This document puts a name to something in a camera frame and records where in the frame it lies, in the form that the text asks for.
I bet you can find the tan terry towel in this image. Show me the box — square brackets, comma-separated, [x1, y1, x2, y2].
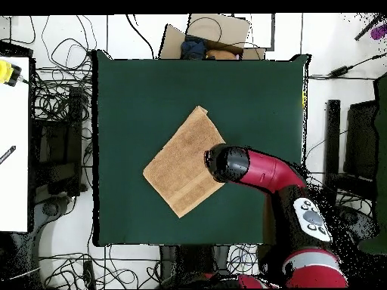
[142, 105, 227, 219]

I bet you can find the dark green table cloth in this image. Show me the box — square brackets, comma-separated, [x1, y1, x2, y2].
[91, 49, 312, 247]

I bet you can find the orange garment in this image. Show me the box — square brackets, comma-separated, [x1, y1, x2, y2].
[206, 48, 240, 60]

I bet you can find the dark blue garment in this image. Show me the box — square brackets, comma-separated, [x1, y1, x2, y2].
[180, 37, 208, 60]

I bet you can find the brown cardboard box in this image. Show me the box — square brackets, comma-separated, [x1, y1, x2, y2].
[158, 13, 267, 60]

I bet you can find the black upright bar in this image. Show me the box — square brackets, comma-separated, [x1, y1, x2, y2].
[322, 99, 342, 194]

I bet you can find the dark grey stand base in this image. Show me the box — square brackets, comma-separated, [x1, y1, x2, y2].
[33, 196, 71, 230]
[338, 205, 379, 242]

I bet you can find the black power strip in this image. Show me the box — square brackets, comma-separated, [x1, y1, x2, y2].
[82, 260, 96, 289]

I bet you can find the black monitor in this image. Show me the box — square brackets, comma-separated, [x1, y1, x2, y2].
[344, 100, 379, 182]

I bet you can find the black power adapter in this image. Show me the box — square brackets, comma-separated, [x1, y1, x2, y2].
[328, 65, 351, 78]

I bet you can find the white board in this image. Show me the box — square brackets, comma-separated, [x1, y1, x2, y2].
[0, 56, 30, 233]

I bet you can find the black marker pen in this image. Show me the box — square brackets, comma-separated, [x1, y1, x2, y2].
[0, 145, 17, 165]

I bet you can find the yellow and black tool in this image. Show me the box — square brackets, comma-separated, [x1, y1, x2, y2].
[0, 59, 23, 88]

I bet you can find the purple object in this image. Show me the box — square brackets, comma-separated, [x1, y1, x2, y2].
[370, 25, 387, 41]

